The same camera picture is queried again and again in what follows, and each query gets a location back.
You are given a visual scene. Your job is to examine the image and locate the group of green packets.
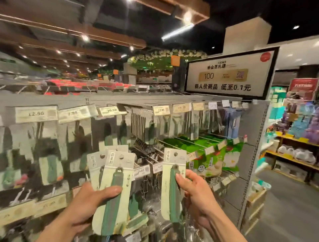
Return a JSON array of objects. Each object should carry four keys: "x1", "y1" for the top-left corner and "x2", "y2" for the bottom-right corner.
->
[{"x1": 159, "y1": 134, "x2": 246, "y2": 179}]

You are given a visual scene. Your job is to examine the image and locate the wooden display stand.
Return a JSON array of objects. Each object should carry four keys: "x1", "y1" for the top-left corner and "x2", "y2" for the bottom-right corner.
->
[{"x1": 264, "y1": 87, "x2": 319, "y2": 191}]

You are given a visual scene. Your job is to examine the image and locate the kitchen tools display rack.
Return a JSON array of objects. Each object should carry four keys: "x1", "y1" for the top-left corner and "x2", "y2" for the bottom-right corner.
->
[{"x1": 0, "y1": 90, "x2": 272, "y2": 242}]

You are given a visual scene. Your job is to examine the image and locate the green foliage ceiling decor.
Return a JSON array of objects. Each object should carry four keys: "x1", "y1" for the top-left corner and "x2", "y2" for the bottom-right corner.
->
[{"x1": 127, "y1": 49, "x2": 194, "y2": 71}]

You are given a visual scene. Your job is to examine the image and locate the row of price tags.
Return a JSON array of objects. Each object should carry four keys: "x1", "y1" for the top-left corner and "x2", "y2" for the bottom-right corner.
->
[{"x1": 0, "y1": 100, "x2": 250, "y2": 226}]

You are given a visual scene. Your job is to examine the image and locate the black chalkboard pillar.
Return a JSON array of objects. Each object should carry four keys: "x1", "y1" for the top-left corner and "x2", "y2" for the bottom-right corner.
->
[{"x1": 172, "y1": 59, "x2": 189, "y2": 93}]

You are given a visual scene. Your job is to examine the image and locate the person's left hand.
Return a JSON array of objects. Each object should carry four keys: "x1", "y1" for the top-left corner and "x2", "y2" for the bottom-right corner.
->
[{"x1": 50, "y1": 181, "x2": 124, "y2": 242}]

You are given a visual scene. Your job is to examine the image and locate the black headed green peeler packet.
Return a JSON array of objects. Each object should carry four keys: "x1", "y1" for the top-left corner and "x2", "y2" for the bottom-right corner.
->
[
  {"x1": 87, "y1": 145, "x2": 130, "y2": 191},
  {"x1": 92, "y1": 150, "x2": 137, "y2": 236}
]

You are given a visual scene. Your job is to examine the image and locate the red standing sign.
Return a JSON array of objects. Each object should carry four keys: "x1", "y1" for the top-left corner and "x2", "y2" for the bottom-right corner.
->
[{"x1": 288, "y1": 77, "x2": 319, "y2": 101}]

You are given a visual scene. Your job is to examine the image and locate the person's right hand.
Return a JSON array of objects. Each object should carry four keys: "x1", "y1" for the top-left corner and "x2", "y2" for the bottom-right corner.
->
[{"x1": 175, "y1": 169, "x2": 223, "y2": 231}]

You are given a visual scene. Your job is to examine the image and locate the rows of hanging utensil packets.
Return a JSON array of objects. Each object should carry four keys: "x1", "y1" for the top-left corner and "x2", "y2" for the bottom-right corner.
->
[{"x1": 0, "y1": 107, "x2": 245, "y2": 242}]

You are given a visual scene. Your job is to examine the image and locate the white promo sign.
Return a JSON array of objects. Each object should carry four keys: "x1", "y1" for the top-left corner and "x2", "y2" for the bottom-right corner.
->
[{"x1": 184, "y1": 46, "x2": 281, "y2": 101}]

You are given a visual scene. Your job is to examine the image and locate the blue card packets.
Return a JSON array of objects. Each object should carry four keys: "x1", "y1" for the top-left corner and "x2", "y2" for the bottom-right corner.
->
[{"x1": 222, "y1": 107, "x2": 243, "y2": 140}]

